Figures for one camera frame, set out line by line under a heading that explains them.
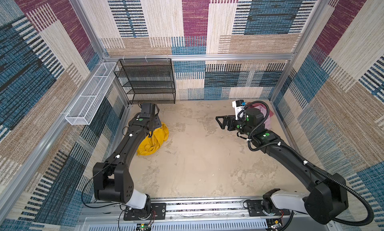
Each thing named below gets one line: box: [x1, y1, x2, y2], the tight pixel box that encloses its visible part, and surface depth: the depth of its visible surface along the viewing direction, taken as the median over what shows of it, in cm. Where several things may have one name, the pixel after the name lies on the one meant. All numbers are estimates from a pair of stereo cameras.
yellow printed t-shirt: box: [137, 122, 170, 156], surface depth 94 cm
